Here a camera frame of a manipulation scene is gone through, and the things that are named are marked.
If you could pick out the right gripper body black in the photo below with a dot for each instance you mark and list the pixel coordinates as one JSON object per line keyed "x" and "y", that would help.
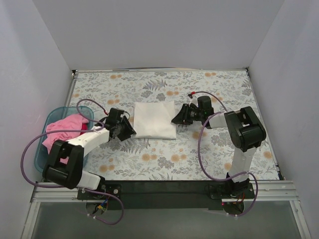
{"x": 186, "y": 114}

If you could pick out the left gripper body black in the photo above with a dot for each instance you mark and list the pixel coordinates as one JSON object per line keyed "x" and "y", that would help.
{"x": 122, "y": 128}

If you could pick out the white t shirt robot print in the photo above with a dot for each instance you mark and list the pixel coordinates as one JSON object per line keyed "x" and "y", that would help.
{"x": 153, "y": 120}

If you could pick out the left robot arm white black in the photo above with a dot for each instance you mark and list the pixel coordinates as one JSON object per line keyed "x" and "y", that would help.
{"x": 66, "y": 158}

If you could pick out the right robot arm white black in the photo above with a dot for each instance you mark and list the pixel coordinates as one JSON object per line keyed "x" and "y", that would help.
{"x": 246, "y": 133}

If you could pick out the pink t shirt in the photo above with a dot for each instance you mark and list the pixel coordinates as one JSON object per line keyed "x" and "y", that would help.
{"x": 72, "y": 122}

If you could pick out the teal plastic basket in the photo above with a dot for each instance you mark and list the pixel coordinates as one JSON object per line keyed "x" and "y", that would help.
{"x": 60, "y": 113}

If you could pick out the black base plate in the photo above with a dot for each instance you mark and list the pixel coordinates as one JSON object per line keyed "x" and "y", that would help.
{"x": 169, "y": 194}

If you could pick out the aluminium frame rail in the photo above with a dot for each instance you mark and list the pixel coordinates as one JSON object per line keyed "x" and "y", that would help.
{"x": 271, "y": 210}

